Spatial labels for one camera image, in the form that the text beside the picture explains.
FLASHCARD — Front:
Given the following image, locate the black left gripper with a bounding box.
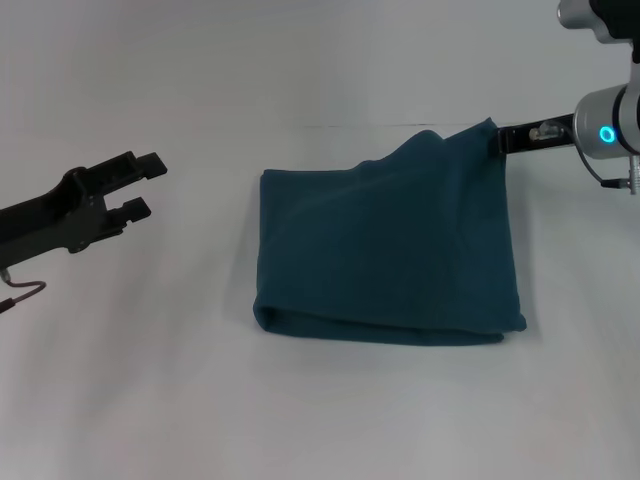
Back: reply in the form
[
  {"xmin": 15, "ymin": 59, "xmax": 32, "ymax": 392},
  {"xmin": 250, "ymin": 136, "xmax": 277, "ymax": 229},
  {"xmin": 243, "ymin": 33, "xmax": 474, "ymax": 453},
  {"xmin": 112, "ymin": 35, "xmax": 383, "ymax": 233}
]
[{"xmin": 0, "ymin": 150, "xmax": 169, "ymax": 272}]

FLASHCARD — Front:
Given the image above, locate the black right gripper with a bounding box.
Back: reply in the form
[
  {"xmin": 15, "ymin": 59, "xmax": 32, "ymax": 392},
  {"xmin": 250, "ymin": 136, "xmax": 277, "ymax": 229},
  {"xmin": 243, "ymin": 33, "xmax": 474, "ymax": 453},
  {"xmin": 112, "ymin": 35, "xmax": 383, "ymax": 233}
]
[{"xmin": 486, "ymin": 112, "xmax": 577, "ymax": 157}]

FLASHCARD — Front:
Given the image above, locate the blue shirt with white print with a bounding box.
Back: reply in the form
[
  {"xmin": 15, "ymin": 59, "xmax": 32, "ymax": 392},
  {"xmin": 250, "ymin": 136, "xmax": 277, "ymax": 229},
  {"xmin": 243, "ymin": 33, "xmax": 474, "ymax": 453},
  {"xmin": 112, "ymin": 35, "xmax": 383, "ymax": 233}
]
[{"xmin": 251, "ymin": 117, "xmax": 528, "ymax": 347}]

